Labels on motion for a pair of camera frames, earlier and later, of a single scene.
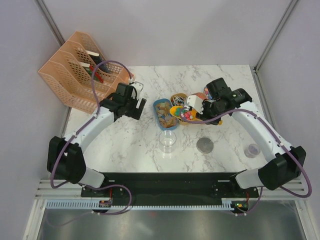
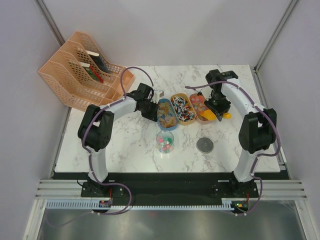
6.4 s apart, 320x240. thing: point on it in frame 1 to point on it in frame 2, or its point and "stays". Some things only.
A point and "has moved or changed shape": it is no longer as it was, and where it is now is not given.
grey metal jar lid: x=204 y=145 stays
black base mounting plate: x=174 y=187 stays
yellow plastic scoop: x=188 y=114 has moved or changed shape
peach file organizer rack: x=70 y=73 stays
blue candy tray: x=166 y=121 stays
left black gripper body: x=131 y=110 to x=149 y=109
